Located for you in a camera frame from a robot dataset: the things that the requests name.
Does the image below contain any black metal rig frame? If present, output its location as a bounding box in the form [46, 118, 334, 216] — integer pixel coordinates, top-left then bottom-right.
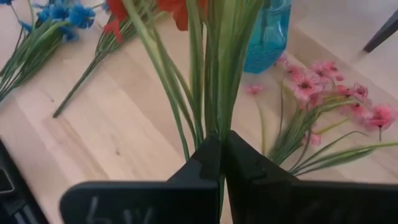
[0, 136, 50, 224]

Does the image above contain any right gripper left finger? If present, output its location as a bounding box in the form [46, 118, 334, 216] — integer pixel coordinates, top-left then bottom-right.
[59, 133, 223, 224]

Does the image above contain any green stems bouquet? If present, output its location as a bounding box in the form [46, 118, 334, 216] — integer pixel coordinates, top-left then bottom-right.
[155, 0, 265, 218]

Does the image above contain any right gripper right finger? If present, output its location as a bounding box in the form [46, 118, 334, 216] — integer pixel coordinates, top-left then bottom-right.
[223, 129, 398, 224]

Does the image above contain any blue artificial flower bunch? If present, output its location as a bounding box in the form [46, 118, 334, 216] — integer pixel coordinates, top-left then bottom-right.
[0, 0, 96, 103]

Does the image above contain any pink artificial flower bunch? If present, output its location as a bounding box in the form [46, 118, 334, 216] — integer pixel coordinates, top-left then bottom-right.
[244, 52, 398, 177]

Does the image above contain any blue glass vase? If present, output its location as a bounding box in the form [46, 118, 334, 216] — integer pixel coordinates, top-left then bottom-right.
[243, 0, 292, 75]

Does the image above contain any orange artificial flower bunch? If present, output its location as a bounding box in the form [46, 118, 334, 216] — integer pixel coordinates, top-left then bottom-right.
[52, 0, 131, 119]

